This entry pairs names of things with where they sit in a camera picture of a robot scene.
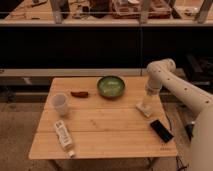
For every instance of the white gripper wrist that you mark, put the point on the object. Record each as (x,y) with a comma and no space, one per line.
(152,87)

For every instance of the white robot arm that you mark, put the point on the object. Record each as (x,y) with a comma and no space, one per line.
(161,74)

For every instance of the white folded napkin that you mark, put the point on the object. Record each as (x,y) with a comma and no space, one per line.
(145,110)

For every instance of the green ceramic bowl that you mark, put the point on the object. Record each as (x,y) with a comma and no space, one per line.
(111,86)

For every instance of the black smartphone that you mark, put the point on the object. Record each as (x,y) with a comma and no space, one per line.
(161,131)

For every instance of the black foot pedal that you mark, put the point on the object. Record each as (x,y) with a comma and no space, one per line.
(189,129)

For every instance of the wooden table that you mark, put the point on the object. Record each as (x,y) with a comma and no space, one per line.
(103,128)

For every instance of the translucent plastic cup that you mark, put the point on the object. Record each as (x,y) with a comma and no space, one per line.
(59,102)

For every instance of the white plastic bottle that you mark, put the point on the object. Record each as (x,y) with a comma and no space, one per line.
(64,138)

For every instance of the metal shelf rack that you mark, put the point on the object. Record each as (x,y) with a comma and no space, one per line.
(106,13)

